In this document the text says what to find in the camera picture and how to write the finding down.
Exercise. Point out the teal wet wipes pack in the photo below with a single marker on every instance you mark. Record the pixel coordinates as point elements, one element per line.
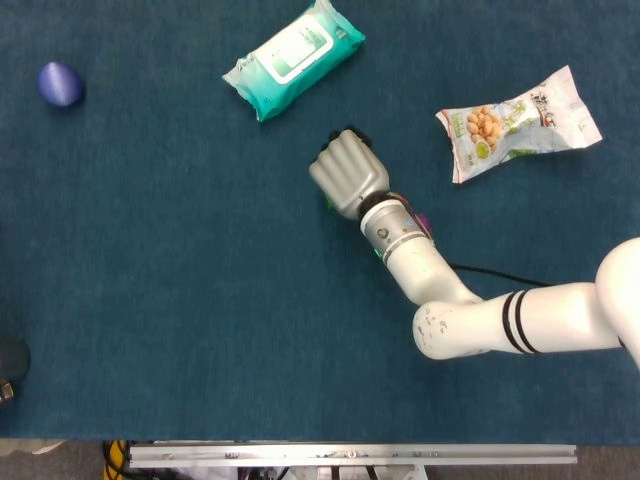
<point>295,60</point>

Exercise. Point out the purple egg-shaped ball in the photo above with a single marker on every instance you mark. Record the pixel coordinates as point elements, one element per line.
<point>60,83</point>

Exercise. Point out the aluminium profile rail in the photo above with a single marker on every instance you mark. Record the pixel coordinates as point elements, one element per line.
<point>350,455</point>

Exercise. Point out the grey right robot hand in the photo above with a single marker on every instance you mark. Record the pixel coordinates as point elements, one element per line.
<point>350,172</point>

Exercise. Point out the green toy brick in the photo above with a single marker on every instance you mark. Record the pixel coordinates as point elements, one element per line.
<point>330,204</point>

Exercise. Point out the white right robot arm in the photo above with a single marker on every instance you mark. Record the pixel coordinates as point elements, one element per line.
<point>475,325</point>

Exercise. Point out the purple toy brick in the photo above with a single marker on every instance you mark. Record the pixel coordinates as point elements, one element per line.
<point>425,224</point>

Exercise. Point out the teal table cloth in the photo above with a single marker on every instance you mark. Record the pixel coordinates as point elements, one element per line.
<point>150,250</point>

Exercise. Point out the white peanut snack bag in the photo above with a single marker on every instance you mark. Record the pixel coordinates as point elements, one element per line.
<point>515,130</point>

